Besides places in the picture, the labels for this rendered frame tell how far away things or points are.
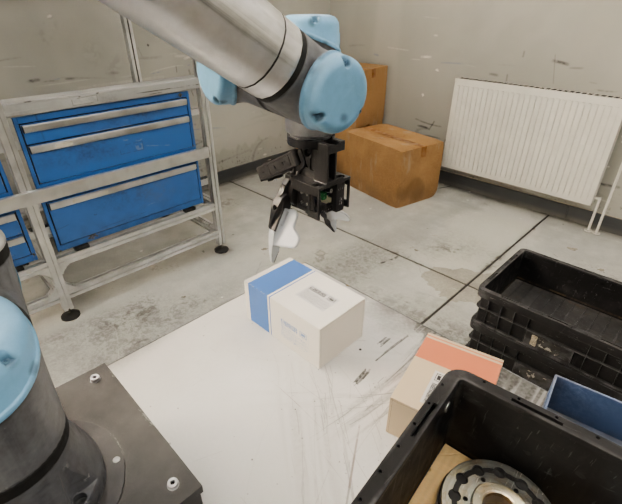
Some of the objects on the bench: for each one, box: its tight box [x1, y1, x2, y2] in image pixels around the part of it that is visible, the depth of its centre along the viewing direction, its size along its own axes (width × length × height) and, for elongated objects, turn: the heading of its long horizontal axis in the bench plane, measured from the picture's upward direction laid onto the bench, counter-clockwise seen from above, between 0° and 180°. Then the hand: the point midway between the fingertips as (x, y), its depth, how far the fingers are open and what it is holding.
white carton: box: [244, 258, 365, 369], centre depth 82 cm, size 20×12×9 cm, turn 45°
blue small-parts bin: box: [542, 375, 622, 458], centre depth 56 cm, size 20×15×7 cm
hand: (302, 245), depth 75 cm, fingers open, 14 cm apart
